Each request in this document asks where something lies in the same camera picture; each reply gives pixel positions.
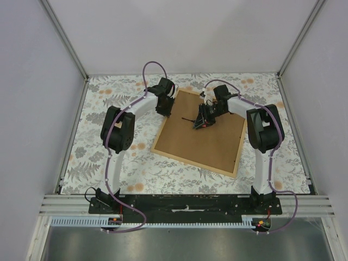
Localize left aluminium corner post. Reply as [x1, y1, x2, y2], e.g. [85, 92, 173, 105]
[39, 0, 89, 80]

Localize floral patterned table mat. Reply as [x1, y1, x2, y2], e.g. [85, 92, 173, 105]
[61, 73, 310, 195]

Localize aluminium corner post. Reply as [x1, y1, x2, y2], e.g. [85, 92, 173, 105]
[276, 0, 327, 77]
[39, 0, 89, 80]

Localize wooden picture frame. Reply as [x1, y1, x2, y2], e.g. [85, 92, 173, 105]
[151, 89, 247, 178]

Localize right aluminium corner post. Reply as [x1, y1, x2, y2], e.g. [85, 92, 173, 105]
[276, 0, 327, 77]

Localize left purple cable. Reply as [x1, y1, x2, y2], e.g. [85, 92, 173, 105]
[104, 60, 148, 235]

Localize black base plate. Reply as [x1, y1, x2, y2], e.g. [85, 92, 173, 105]
[88, 194, 283, 225]

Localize red black screwdriver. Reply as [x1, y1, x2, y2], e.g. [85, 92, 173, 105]
[182, 117, 209, 129]

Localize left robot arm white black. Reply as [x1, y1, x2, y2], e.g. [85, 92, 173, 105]
[96, 77, 175, 214]

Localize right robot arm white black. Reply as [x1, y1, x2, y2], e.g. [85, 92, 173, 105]
[194, 85, 284, 214]

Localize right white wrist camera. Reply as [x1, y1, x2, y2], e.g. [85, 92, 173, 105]
[199, 88, 214, 105]

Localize black thin base cable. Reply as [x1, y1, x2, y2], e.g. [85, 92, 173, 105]
[84, 186, 102, 204]

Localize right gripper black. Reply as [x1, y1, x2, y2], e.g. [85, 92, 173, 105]
[193, 103, 227, 130]

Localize white slotted cable duct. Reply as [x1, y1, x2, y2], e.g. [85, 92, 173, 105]
[51, 216, 256, 229]

